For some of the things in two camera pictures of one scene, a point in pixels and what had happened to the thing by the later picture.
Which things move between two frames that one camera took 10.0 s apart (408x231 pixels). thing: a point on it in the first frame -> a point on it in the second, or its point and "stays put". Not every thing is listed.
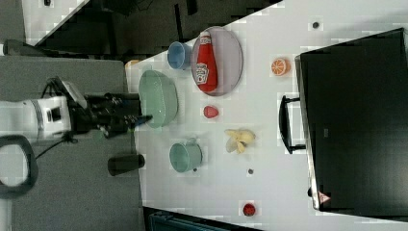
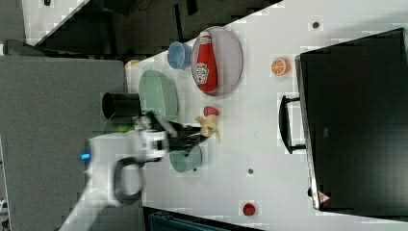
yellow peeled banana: x=238 y=140 -> x=209 y=126
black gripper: x=105 y=113 -> x=182 y=138
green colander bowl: x=158 y=97 stays put
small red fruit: x=248 y=210 stays put
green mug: x=186 y=158 stays put
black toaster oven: x=353 y=99 stays put
